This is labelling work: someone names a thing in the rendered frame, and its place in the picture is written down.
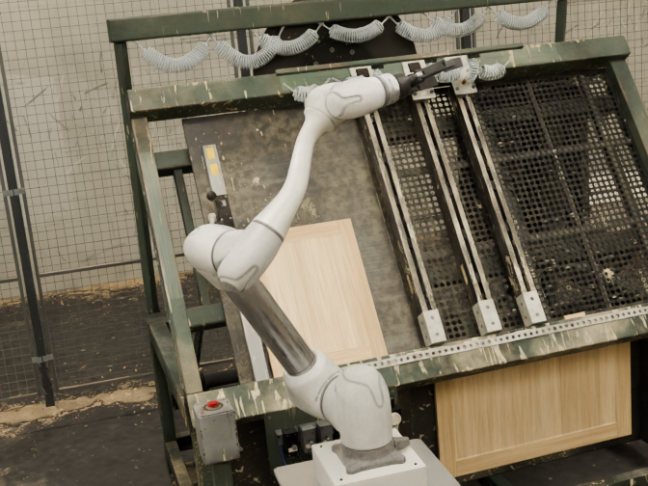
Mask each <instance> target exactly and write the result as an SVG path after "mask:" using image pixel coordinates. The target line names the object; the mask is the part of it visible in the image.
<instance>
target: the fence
mask: <svg viewBox="0 0 648 486"><path fill-rule="evenodd" d="M212 147H213V148H214V153H215V157H216V158H213V159H208V158H207V154H206V149H205V148H212ZM202 155H203V160H204V164H205V168H206V172H207V177H208V181H209V185H210V190H211V191H214V192H215V193H216V195H217V196H218V195H225V194H226V193H227V192H226V187H225V183H224V180H223V175H222V171H221V167H220V162H219V158H218V154H217V149H216V146H215V145H209V146H202ZM213 163H217V166H218V170H219V175H211V171H210V167H209V164H213ZM213 202H214V207H215V211H216V215H217V220H218V221H220V220H219V215H218V211H217V206H216V202H215V201H213ZM238 313H239V318H240V322H241V327H242V331H243V335H244V339H245V343H246V348H247V352H248V357H249V361H250V365H251V370H252V373H253V378H254V382H256V381H261V380H266V379H269V374H268V370H267V366H266V362H265V358H264V354H263V350H262V345H261V341H260V337H259V335H258V334H257V332H256V331H255V330H254V328H253V327H252V326H251V325H250V323H249V322H248V321H247V319H246V318H245V317H244V315H243V314H242V313H241V311H240V310H238Z"/></svg>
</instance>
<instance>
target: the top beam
mask: <svg viewBox="0 0 648 486"><path fill-rule="evenodd" d="M630 54H631V51H630V48H629V46H628V45H627V42H626V40H625V37H624V36H613V37H604V38H596V39H587V40H570V41H562V42H553V43H544V44H535V45H527V46H524V47H523V49H516V50H507V51H499V52H490V53H481V54H479V55H480V57H479V58H474V59H475V60H477V61H476V62H479V63H478V64H479V66H478V67H479V68H480V67H481V66H484V65H487V66H492V65H494V64H496V63H500V64H502V65H503V66H504V65H505V64H506V62H507V61H508V60H509V59H510V58H511V57H512V60H511V61H510V62H509V63H508V64H507V65H506V67H505V70H506V73H505V74H504V76H503V77H502V78H501V79H510V78H518V77H526V76H534V75H542V74H550V73H559V72H566V71H574V70H582V69H591V68H605V67H606V65H607V64H608V63H610V62H611V61H616V60H626V59H627V58H628V56H629V55H630ZM383 66H384V68H378V70H381V72H382V73H383V74H384V73H390V74H394V73H397V72H401V73H403V74H404V75H405V73H404V70H403V67H402V64H401V63H394V64H385V65H383ZM348 77H351V74H350V70H349V68H343V69H334V70H325V71H317V72H309V73H300V74H291V75H283V76H276V73H274V74H265V75H257V76H248V77H239V78H231V79H222V80H213V81H204V82H195V83H186V84H177V85H169V86H160V87H151V88H143V89H134V90H127V92H126V108H127V113H128V117H129V122H131V120H132V118H137V117H146V118H148V122H158V121H165V120H173V119H181V118H190V117H197V116H205V115H214V114H222V113H229V112H238V111H246V110H254V109H261V108H270V107H278V106H285V105H294V104H302V103H305V101H304V102H301V101H300V102H298V100H297V101H295V100H294V96H293V92H292V91H291V90H290V89H288V88H287V87H286V86H284V85H283V83H285V84H286V85H287V86H288V87H289V88H291V89H292V90H295V89H296V88H297V87H300V86H302V87H309V86H311V85H312V84H315V85H317V86H322V85H323V84H324V83H325V82H326V81H327V80H328V78H330V81H329V82H328V83H327V84H329V83H335V82H337V81H335V80H333V79H332V78H336V79H337V80H339V81H341V82H343V81H344V80H345V78H348ZM501 79H498V80H501Z"/></svg>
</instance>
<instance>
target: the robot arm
mask: <svg viewBox="0 0 648 486"><path fill-rule="evenodd" d="M461 67H463V64H462V61H461V59H460V57H458V58H454V59H451V60H447V61H446V60H442V61H440V62H438V63H435V64H433V65H430V66H428V67H424V68H422V69H418V70H415V71H414V73H411V74H409V75H407V76H406V75H404V74H403V73H401V72H397V73H394V74H390V73H384V74H381V75H377V76H372V77H362V78H354V79H350V80H346V81H343V82H340V83H339V82H335V83H329V84H325V85H322V86H319V87H317V88H315V89H313V90H312V91H311V92H310V93H309V94H308V96H307V97H306V100H305V111H304V114H305V117H306V119H305V122H304V125H303V127H302V129H301V131H300V133H299V135H298V137H297V140H296V143H295V147H294V151H293V154H292V158H291V162H290V166H289V170H288V174H287V178H286V181H285V183H284V185H283V188H282V190H281V191H280V193H279V194H278V195H277V196H276V198H275V199H274V200H273V201H271V202H270V203H269V204H268V205H267V206H266V207H265V208H264V209H263V210H262V211H261V212H260V213H259V214H258V215H257V216H256V217H255V219H254V220H253V221H252V222H251V224H250V225H249V226H247V227H246V228H245V229H234V228H231V227H228V226H223V225H216V224H207V225H203V226H199V227H197V228H196V229H194V230H193V231H192V232H191V233H190V234H189V235H188V236H187V238H186V239H185V241H184V244H183V252H184V255H185V257H186V259H187V261H188V262H189V264H190V265H191V266H192V267H193V268H195V269H196V270H197V271H198V272H199V273H200V274H201V275H202V276H204V277H205V278H206V279H207V280H208V281H209V282H210V283H211V284H213V285H214V286H215V287H216V288H217V289H220V290H223V291H225V292H226V293H227V294H228V296H229V297H230V298H231V300H232V301H233V303H234V304H235V305H236V306H237V308H238V309H239V310H240V311H241V313H242V314H243V315H244V317H245V318H246V319H247V321H248V322H249V323H250V325H251V326H252V327H253V328H254V330H255V331H256V333H257V334H258V335H259V337H260V338H261V339H262V340H263V342H264V343H265V344H266V346H267V347H268V348H269V350H270V351H271V352H272V354H273V355H274V356H275V357H276V359H277V360H278V361H279V363H280V364H281V365H282V367H283V368H284V371H283V381H284V383H285V390H286V393H287V395H288V397H289V399H290V400H291V402H292V403H293V404H294V405H295V406H296V407H298V408H299V409H301V410H302V411H304V412H306V413H308V414H310V415H312V416H314V417H316V418H318V419H322V420H325V421H328V422H330V423H331V424H332V425H333V426H334V428H335V429H336V430H337V431H339V434H340V440H341V444H334V445H332V452H333V453H335V454H336V455H337V457H338V458H339V460H340V461H341V463H342V464H343V466H344V467H345V469H346V473H347V474H356V473H360V472H364V471H368V470H373V469H377V468H382V467H386V466H390V465H398V464H404V463H405V462H406V457H405V456H404V455H403V454H401V453H400V452H399V451H398V450H399V449H402V448H404V447H406V446H409V445H410V441H408V440H409V438H408V437H393V436H392V406H391V399H390V394H389V390H388V387H387V384H386V382H385V380H384V378H383V377H382V375H381V374H380V372H379V371H378V370H376V369H375V368H373V367H372V366H369V365H365V364H357V365H352V366H350V367H347V368H345V369H344V370H341V368H339V367H338V366H337V365H336V364H335V363H334V362H333V361H332V360H331V359H330V358H329V357H328V356H327V355H326V354H325V353H324V352H322V351H321V350H318V349H310V347H309V346H308V345H307V343H306V342H305V340H304V339H303V338H302V336H301V335H300V334H299V332H298V331H297V329H296V328H295V327H294V325H293V324H292V323H291V321H290V320H289V319H288V317H287V316H286V314H285V313H284V311H283V310H282V309H281V307H280V306H279V304H278V303H277V302H276V300H275V299H274V298H273V296H272V295H271V294H270V292H269V291H268V289H267V288H266V287H265V285H264V284H263V283H262V281H261V280H260V277H261V276H262V275H263V274H264V272H265V271H266V270H267V268H268V267H269V265H270V264H271V263H272V261H273V260H274V258H275V257H276V255H277V253H278V251H279V249H280V247H281V246H282V244H283V242H284V239H285V237H286V235H287V232H288V230H289V227H290V225H291V223H292V221H293V218H294V216H295V214H296V212H297V210H298V208H299V206H300V204H301V202H302V199H303V198H304V196H305V193H306V190H307V187H308V183H309V177H310V171H311V159H312V153H313V148H314V145H315V143H316V141H317V140H318V138H319V137H320V136H321V135H322V134H323V133H324V132H331V131H333V130H334V129H335V128H336V127H337V126H338V125H339V124H341V123H342V122H343V121H345V120H349V119H355V118H358V117H361V116H364V115H367V114H370V113H372V112H374V111H376V110H377V109H379V108H382V107H385V106H388V105H390V104H394V103H395V102H396V101H397V100H398V99H401V98H405V97H406V96H407V95H413V94H414V92H418V91H422V90H425V89H429V88H432V87H435V86H438V85H439V84H438V82H437V79H436V77H435V76H434V75H436V74H438V73H440V72H442V71H443V72H448V71H450V70H454V69H457V68H461ZM420 79H422V80H420Z"/></svg>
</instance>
